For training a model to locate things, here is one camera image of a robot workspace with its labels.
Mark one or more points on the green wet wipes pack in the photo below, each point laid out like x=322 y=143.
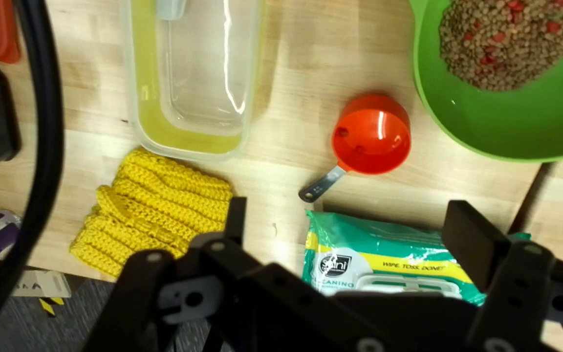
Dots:
x=386 y=254

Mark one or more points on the brown lentils with red bits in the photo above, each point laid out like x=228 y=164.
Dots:
x=509 y=39

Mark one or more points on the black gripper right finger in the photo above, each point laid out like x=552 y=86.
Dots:
x=523 y=293

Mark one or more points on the green bowl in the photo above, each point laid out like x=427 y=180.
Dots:
x=490 y=123

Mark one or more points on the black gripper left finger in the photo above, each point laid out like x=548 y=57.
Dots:
x=230 y=299

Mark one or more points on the white paper label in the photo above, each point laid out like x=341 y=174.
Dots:
x=40 y=283

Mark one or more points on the orange measuring cup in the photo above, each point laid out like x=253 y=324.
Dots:
x=373 y=133

